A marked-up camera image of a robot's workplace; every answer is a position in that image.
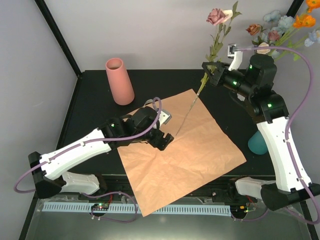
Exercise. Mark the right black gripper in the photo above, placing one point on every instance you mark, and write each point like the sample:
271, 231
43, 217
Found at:
219, 71

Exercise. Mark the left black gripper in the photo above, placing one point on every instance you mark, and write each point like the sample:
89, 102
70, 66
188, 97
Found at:
156, 142

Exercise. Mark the green and orange wrapping paper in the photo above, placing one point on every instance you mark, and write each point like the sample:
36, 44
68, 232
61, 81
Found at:
199, 153

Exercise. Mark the pink artificial flower bunch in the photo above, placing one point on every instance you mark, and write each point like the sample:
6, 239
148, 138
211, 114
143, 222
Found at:
263, 37

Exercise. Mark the orange artificial flower bunch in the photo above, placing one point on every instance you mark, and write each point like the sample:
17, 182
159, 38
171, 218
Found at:
305, 20

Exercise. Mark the cream printed ribbon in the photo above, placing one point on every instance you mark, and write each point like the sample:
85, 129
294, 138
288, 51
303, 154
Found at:
149, 102

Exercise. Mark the blue artificial flower bunch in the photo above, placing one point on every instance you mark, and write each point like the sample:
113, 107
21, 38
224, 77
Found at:
274, 19

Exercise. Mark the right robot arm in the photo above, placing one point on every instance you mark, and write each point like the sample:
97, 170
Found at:
269, 112

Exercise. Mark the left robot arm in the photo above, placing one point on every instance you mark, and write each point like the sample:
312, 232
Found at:
51, 174

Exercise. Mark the pink ceramic vase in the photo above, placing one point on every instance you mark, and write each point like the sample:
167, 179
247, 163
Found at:
119, 82

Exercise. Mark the teal cylindrical vase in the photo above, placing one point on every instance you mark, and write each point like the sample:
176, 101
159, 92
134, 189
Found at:
257, 144

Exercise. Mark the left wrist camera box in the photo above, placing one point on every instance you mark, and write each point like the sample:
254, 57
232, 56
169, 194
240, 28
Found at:
164, 117

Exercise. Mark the white slotted cable duct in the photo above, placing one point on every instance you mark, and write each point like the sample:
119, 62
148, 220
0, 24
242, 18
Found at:
120, 208

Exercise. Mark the right black frame post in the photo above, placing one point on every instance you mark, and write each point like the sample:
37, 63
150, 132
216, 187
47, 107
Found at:
294, 8

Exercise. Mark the black frame post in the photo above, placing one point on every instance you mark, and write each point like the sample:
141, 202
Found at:
47, 15
294, 8

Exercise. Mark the left black frame post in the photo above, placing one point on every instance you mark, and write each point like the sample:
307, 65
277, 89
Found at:
47, 15

